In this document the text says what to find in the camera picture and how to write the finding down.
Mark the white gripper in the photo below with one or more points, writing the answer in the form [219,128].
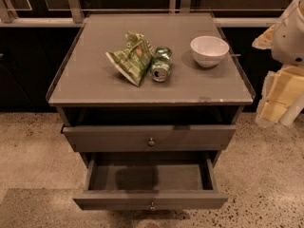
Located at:
[290,40]

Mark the grey drawer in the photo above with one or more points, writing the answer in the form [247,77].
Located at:
[148,138]
[150,181]

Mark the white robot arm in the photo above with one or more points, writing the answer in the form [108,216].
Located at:
[288,36]

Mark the grey top drawer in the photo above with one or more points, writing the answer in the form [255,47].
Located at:
[148,138]

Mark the grey wooden drawer cabinet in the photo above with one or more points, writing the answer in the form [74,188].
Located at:
[193,109]

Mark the white ceramic bowl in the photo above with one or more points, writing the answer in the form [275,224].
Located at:
[208,51]

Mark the green crushed soda can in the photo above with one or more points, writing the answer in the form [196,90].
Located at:
[160,65]

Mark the green crumpled chip bag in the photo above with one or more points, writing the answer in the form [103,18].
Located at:
[134,60]

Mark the white cylindrical post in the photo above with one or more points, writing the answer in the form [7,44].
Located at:
[293,111]

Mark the metal window frame railing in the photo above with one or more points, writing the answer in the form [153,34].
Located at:
[73,13]

